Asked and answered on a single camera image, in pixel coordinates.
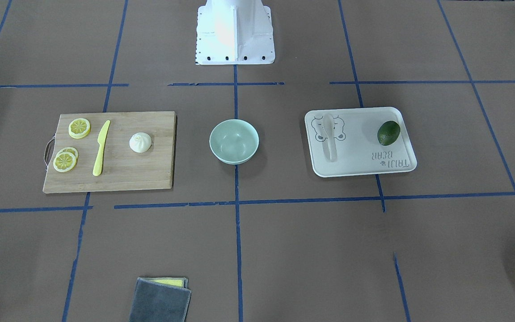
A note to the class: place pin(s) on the lemon slice far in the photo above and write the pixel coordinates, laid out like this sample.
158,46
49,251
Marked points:
79,128

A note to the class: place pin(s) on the yellow sponge cloth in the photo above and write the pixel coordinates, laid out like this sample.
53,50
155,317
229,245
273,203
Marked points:
176,282

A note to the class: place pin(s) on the cream plastic spoon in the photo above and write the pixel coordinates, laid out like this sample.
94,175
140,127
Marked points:
330,146

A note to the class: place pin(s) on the bamboo cutting board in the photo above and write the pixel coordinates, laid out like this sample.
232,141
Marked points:
123,169

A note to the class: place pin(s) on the lemon slice under pair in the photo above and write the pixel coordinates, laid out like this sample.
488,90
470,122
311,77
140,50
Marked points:
71,150

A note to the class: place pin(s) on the light green bowl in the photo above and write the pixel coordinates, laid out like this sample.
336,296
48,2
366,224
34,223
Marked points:
234,141

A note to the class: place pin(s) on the yellow plastic knife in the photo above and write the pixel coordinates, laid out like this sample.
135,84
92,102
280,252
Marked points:
101,140

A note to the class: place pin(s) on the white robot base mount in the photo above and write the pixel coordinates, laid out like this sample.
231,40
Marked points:
234,32

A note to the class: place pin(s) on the grey folded cloth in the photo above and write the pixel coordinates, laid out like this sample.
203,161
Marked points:
154,302

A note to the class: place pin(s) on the cream bear tray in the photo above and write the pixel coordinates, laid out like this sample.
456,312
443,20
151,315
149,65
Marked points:
358,150

